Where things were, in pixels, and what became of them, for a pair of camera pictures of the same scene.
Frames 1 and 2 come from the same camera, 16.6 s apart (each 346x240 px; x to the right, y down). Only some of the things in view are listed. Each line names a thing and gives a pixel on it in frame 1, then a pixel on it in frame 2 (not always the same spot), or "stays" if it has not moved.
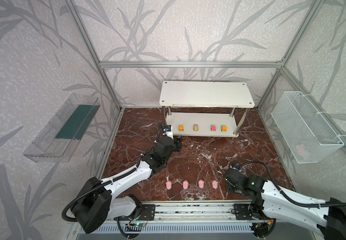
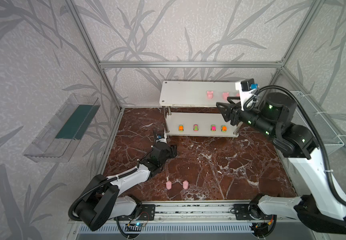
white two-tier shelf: (207, 109) stays
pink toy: (185, 184) stays
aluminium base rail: (180, 212) stays
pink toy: (215, 184) to (225, 95)
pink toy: (168, 185) stays
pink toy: (201, 183) to (210, 94)
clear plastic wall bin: (55, 143) stays
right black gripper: (229, 175) to (234, 114)
